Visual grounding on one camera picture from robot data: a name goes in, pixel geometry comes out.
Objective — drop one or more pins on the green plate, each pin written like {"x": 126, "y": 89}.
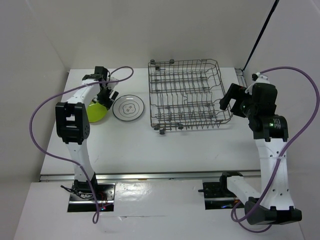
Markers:
{"x": 96, "y": 111}

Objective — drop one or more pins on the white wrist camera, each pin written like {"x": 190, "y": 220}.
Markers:
{"x": 256, "y": 79}
{"x": 111, "y": 84}

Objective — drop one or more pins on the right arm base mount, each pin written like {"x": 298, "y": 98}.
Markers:
{"x": 217, "y": 196}

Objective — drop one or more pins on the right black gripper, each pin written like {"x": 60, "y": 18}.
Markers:
{"x": 235, "y": 91}

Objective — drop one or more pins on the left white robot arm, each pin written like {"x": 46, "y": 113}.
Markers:
{"x": 73, "y": 124}

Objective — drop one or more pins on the black corner pole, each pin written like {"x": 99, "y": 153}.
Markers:
{"x": 261, "y": 33}

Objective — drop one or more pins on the aluminium rail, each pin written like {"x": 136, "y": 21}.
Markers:
{"x": 149, "y": 176}

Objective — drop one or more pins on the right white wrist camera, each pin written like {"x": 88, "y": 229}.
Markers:
{"x": 256, "y": 79}

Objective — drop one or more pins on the white plate with grey rings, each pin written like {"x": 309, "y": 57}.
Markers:
{"x": 128, "y": 108}

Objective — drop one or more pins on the grey wire dish rack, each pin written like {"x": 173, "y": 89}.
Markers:
{"x": 184, "y": 95}

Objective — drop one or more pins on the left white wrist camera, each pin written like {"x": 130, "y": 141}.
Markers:
{"x": 111, "y": 84}

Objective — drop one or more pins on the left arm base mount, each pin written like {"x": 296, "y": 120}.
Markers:
{"x": 81, "y": 202}

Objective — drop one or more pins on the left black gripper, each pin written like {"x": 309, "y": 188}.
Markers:
{"x": 107, "y": 102}

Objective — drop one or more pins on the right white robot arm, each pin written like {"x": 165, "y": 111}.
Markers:
{"x": 274, "y": 205}

